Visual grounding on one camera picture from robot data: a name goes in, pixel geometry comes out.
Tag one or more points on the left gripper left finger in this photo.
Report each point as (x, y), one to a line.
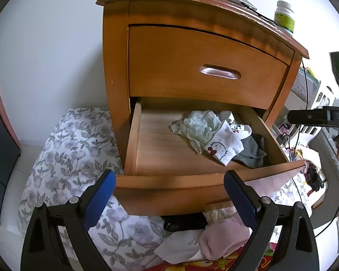
(43, 248)

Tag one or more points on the pale green lace underwear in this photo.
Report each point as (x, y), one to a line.
(198, 128)

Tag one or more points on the grey sofa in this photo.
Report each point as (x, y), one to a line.
(325, 146)

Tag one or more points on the white lattice shelf rack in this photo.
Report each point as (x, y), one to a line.
(307, 93)

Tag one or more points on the red floral blanket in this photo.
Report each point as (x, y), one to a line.
(224, 263)

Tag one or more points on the pink sock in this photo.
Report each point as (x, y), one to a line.
(224, 237)

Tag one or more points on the white green pill bottle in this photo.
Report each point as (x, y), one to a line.
(283, 16)

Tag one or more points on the cream sheer stocking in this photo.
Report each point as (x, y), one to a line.
(213, 216)

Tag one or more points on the white Hello Kitty sock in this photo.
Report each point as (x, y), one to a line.
(243, 131)

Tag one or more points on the colourful clutter pile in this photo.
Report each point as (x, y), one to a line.
(312, 172)

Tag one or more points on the white patterned sock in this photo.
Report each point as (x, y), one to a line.
(224, 145)

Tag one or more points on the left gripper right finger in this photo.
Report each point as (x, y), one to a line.
(296, 248)

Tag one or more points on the wooden nightstand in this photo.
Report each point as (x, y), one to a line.
(216, 17)

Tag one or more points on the grey floral bedsheet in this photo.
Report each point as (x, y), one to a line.
(80, 148)

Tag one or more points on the black lace underwear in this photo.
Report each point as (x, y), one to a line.
(185, 222)

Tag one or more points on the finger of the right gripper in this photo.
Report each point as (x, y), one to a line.
(309, 117)

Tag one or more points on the grey printed garment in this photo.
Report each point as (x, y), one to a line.
(254, 155)

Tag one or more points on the white garment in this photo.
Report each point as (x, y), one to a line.
(181, 246)

